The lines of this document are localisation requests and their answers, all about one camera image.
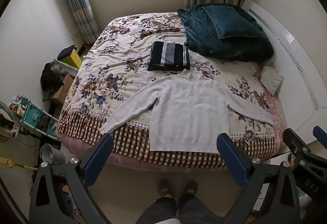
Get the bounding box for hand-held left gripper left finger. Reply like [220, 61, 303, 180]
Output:
[29, 133, 114, 224]

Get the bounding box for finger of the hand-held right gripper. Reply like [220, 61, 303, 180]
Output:
[282, 128, 311, 156]
[313, 125, 327, 150]

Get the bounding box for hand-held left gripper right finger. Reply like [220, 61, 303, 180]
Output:
[216, 133, 307, 224]

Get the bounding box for white knit sweater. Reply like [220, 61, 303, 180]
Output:
[98, 69, 276, 154]

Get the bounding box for grey waste bin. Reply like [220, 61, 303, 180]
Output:
[39, 143, 65, 165]

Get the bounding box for person's right slipper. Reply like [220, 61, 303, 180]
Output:
[183, 180, 198, 199]

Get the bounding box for person's slipper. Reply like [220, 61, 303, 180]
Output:
[183, 180, 198, 199]
[158, 179, 174, 197]

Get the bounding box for pink plaid mattress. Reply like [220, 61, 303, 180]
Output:
[56, 91, 287, 172]

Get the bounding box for small white pillow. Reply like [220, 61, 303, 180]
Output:
[260, 65, 284, 95]

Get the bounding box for person's dark trousers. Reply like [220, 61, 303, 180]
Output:
[135, 196, 230, 224]

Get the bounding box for person's left slipper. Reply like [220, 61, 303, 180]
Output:
[158, 179, 174, 197]

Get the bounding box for yellow stick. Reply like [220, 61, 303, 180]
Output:
[0, 156, 39, 171]

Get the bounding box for white headboard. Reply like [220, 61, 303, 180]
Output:
[241, 0, 327, 144]

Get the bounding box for cardboard box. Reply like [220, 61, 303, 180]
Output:
[50, 74, 76, 105]

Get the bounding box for teal storage rack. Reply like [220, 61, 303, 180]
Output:
[13, 95, 60, 140]

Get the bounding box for black cloth bundle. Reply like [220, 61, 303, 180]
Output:
[40, 62, 64, 91]

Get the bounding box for floral bed blanket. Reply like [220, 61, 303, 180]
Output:
[55, 12, 287, 171]

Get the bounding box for yellow box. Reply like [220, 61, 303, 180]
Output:
[61, 49, 83, 69]

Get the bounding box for teal plush blanket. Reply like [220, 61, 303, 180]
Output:
[177, 4, 274, 62]

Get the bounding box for black folded garment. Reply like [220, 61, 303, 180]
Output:
[147, 62, 191, 71]

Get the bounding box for black hat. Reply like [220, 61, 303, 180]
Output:
[57, 44, 76, 61]

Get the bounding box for navy striped folded shirt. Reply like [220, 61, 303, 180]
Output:
[148, 41, 189, 66]

